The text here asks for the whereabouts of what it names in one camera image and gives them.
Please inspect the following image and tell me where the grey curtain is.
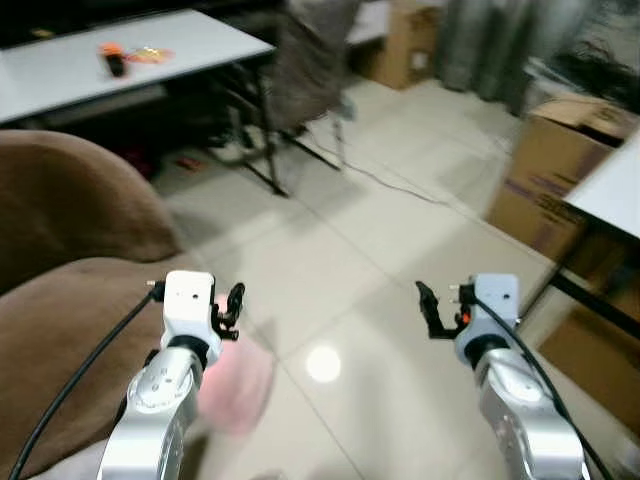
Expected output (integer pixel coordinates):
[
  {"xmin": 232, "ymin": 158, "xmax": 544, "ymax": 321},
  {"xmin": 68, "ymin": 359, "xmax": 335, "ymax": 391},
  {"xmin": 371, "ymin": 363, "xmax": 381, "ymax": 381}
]
[{"xmin": 435, "ymin": 0, "xmax": 601, "ymax": 111}]

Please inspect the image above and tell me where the dark red bag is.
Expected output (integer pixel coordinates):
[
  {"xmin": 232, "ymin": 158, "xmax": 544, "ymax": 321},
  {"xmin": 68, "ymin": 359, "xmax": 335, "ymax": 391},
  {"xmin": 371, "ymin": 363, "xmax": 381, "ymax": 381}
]
[{"xmin": 118, "ymin": 148, "xmax": 161, "ymax": 181}]

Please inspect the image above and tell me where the orange yellow wrapper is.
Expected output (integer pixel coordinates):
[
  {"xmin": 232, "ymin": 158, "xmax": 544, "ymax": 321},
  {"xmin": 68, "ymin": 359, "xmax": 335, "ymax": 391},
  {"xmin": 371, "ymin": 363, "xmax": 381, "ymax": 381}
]
[{"xmin": 125, "ymin": 45, "xmax": 176, "ymax": 64}]

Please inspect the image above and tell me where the plain brown cardboard box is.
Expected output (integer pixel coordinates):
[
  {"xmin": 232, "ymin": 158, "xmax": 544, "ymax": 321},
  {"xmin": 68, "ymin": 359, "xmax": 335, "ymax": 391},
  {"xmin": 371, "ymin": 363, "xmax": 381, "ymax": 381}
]
[{"xmin": 540, "ymin": 290, "xmax": 640, "ymax": 433}]

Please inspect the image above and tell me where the white table black frame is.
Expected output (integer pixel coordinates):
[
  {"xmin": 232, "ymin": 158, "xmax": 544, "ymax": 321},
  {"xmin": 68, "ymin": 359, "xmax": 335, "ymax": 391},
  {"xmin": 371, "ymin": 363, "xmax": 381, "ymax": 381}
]
[{"xmin": 545, "ymin": 130, "xmax": 640, "ymax": 341}]

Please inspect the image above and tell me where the brown velvet round sofa chair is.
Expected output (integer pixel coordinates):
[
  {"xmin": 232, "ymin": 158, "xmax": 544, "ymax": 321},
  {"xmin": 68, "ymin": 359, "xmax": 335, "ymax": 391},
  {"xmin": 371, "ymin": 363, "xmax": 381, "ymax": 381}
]
[{"xmin": 0, "ymin": 130, "xmax": 251, "ymax": 480}]

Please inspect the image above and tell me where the tall cardboard box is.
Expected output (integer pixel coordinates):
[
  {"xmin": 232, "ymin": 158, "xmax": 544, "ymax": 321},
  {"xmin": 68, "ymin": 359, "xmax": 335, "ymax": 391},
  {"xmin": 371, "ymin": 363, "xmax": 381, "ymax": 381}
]
[{"xmin": 375, "ymin": 0, "xmax": 446, "ymax": 91}]

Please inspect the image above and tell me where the large printed cardboard box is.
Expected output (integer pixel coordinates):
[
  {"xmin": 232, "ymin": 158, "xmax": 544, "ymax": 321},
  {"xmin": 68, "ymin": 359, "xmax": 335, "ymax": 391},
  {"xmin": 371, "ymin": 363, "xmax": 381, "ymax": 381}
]
[{"xmin": 487, "ymin": 95, "xmax": 640, "ymax": 263}]

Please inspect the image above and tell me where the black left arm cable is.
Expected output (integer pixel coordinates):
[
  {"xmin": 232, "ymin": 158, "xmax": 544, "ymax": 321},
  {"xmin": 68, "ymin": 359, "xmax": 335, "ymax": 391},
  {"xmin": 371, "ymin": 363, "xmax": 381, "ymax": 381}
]
[{"xmin": 8, "ymin": 283, "xmax": 166, "ymax": 480}]

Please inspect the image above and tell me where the dark leafy plant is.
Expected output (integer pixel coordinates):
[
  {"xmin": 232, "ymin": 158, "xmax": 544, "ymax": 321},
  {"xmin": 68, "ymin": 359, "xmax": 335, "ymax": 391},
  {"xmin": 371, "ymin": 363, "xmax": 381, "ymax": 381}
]
[{"xmin": 550, "ymin": 45, "xmax": 640, "ymax": 106}]

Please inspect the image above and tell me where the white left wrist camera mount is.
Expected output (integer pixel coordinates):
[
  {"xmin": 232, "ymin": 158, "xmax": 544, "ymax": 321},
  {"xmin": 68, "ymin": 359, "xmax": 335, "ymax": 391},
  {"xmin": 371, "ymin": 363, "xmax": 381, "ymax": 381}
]
[{"xmin": 162, "ymin": 270, "xmax": 218, "ymax": 346}]

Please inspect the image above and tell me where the thin dark floor cable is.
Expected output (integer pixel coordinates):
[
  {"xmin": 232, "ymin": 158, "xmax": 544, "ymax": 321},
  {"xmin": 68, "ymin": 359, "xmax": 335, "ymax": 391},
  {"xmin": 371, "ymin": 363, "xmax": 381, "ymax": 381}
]
[{"xmin": 300, "ymin": 125, "xmax": 501, "ymax": 226}]

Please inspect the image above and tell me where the pink square pillow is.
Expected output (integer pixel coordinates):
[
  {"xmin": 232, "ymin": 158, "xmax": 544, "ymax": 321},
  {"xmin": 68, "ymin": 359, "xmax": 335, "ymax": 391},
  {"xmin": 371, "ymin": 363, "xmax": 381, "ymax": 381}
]
[{"xmin": 198, "ymin": 295, "xmax": 276, "ymax": 438}]

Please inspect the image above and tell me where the orange and black device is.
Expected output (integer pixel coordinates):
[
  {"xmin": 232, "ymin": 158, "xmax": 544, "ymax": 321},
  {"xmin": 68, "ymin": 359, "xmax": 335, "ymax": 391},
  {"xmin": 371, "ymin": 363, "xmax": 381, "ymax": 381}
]
[{"xmin": 98, "ymin": 41, "xmax": 128, "ymax": 78}]

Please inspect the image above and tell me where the white folding table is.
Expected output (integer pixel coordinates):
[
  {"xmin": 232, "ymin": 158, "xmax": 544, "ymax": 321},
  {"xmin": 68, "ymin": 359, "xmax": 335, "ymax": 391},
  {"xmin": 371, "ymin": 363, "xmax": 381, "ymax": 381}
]
[{"xmin": 0, "ymin": 10, "xmax": 291, "ymax": 196}]

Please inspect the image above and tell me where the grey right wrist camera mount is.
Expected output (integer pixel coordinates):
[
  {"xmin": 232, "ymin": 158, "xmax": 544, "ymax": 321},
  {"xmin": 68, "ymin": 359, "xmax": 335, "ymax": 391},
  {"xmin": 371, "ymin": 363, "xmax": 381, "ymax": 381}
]
[{"xmin": 468, "ymin": 274, "xmax": 521, "ymax": 346}]

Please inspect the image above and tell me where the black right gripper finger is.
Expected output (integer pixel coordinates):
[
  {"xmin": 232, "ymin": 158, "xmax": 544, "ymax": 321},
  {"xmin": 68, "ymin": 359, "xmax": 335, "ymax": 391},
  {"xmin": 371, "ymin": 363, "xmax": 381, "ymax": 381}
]
[{"xmin": 416, "ymin": 282, "xmax": 444, "ymax": 339}]

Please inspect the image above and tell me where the chair draped brown fabric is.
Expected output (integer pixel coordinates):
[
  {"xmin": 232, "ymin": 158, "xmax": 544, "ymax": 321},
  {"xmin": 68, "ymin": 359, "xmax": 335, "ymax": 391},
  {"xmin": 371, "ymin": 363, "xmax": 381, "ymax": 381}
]
[{"xmin": 265, "ymin": 0, "xmax": 361, "ymax": 166}]

